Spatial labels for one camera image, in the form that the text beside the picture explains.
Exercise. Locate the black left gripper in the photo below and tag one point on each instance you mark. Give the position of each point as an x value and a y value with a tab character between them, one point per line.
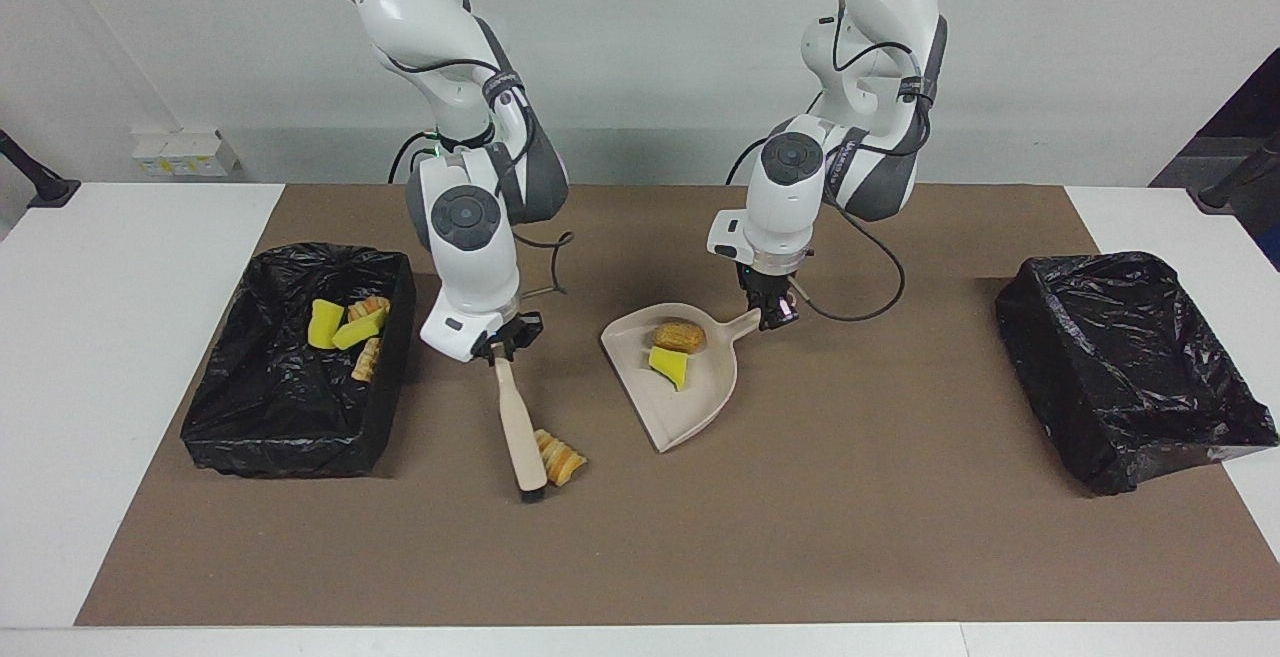
760	287

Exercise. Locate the black bag-lined bin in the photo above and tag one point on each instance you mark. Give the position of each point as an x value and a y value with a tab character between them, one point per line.
1120	367
260	407

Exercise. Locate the green yellow sponge wedge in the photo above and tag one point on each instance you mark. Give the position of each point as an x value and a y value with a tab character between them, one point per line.
670	367

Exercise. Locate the curled orange croissant piece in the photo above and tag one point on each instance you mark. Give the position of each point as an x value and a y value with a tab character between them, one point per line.
370	308

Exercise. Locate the beige plastic dustpan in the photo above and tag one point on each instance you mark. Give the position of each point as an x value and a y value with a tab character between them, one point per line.
690	397

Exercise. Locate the pale flaky bread chunk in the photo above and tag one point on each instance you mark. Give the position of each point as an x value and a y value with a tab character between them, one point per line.
366	361

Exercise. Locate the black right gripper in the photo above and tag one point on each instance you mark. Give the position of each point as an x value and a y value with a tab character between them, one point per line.
500	333

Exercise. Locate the brown table mat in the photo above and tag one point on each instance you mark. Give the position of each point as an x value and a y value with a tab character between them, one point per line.
600	557

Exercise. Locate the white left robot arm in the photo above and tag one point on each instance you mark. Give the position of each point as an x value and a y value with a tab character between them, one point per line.
790	187

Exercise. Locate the beige hand brush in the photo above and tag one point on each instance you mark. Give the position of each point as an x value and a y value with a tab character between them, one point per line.
521	427

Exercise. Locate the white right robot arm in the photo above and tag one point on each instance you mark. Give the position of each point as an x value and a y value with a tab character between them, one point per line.
465	227

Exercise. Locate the black angled stand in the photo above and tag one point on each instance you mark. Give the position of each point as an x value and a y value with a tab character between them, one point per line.
45	187
1235	187

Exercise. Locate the green topped yellow sponge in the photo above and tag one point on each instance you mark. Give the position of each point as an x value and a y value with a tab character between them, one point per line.
325	325

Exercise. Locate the yellow corn cob piece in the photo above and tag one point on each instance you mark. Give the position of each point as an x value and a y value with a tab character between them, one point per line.
680	337

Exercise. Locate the white power strip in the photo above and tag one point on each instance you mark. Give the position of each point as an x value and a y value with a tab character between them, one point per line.
185	153

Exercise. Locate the striped pastry piece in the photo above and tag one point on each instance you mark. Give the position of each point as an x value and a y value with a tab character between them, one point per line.
562	459

